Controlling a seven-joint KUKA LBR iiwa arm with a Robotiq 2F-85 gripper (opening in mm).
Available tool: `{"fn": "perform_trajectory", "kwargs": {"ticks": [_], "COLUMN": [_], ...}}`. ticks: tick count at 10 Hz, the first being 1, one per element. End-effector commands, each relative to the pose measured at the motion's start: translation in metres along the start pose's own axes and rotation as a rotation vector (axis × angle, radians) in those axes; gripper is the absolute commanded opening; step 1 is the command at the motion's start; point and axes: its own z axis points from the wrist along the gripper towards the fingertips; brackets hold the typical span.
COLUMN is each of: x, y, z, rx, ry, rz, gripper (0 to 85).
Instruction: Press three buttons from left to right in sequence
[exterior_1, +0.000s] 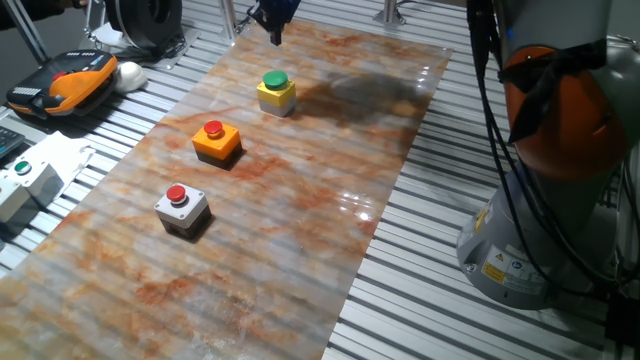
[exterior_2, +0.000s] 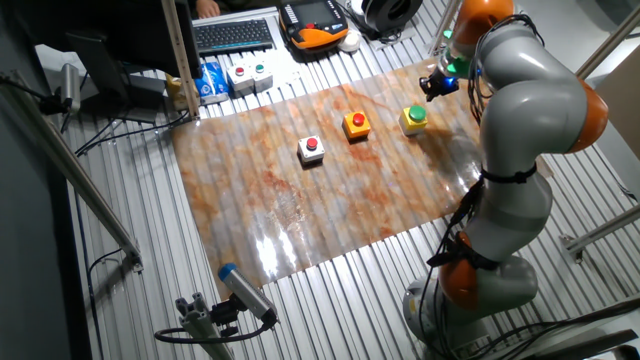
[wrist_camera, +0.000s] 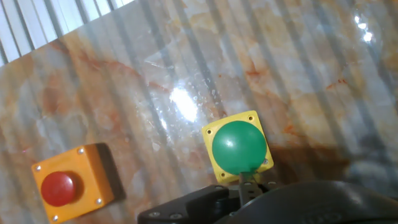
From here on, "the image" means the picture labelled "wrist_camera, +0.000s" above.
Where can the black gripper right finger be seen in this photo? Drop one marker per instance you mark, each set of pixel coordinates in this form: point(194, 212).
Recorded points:
point(256, 188)

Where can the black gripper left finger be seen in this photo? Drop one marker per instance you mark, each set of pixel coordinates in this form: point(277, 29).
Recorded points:
point(192, 208)

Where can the green button yellow box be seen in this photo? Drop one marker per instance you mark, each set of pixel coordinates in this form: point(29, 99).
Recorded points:
point(237, 146)

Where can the red button orange box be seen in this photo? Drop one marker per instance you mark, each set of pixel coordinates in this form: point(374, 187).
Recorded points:
point(62, 186)

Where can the marble pattern mat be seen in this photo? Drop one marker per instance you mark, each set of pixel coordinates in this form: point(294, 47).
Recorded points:
point(217, 77)

